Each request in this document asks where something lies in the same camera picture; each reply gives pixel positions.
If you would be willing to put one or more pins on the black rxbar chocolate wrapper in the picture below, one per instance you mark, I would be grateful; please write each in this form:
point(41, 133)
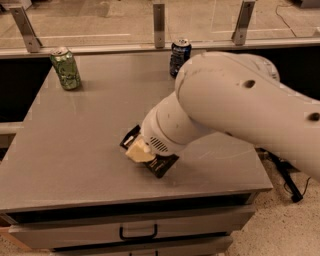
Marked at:
point(158, 166)

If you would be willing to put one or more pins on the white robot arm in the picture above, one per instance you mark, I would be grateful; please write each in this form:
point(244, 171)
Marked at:
point(239, 95)

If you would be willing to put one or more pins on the black drawer handle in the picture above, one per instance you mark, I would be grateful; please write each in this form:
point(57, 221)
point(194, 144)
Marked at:
point(144, 232)
point(144, 253)

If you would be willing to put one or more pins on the metal glass bracket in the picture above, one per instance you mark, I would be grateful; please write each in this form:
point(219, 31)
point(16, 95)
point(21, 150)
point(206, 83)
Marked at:
point(159, 25)
point(32, 43)
point(244, 17)

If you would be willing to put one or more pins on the middle metal glass bracket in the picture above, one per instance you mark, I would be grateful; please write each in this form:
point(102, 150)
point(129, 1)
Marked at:
point(159, 25)

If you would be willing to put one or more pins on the black upper drawer handle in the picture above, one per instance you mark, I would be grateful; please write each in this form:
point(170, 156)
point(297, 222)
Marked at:
point(144, 232)

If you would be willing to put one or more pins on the grey drawer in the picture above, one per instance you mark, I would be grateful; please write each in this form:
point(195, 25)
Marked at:
point(200, 246)
point(112, 229)

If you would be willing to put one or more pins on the green soda can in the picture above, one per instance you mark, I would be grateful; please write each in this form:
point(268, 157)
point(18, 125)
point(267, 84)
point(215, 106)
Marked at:
point(65, 66)

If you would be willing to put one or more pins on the black lower drawer handle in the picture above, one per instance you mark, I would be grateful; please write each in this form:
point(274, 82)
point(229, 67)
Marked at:
point(144, 253)

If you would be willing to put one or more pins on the blue soda can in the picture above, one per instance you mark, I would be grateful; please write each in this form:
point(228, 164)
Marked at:
point(180, 53)

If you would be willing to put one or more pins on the lower grey drawer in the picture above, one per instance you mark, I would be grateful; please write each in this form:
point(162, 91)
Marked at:
point(200, 246)

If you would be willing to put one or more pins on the grey metal rail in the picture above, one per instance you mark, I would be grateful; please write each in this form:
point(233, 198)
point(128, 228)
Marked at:
point(14, 53)

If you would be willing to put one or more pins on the right metal glass bracket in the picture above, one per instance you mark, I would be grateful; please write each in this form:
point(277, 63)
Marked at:
point(244, 17)

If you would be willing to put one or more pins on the left metal glass bracket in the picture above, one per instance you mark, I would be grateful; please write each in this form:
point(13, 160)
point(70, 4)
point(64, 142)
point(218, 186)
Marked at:
point(32, 43)

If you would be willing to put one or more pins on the upper grey drawer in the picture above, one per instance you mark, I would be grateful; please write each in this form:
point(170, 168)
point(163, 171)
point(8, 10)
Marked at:
point(112, 229)

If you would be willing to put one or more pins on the black metal floor stand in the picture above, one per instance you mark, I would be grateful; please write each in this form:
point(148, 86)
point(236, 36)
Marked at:
point(283, 168)

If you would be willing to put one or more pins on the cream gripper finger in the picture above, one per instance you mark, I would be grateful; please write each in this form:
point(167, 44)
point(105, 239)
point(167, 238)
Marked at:
point(140, 152)

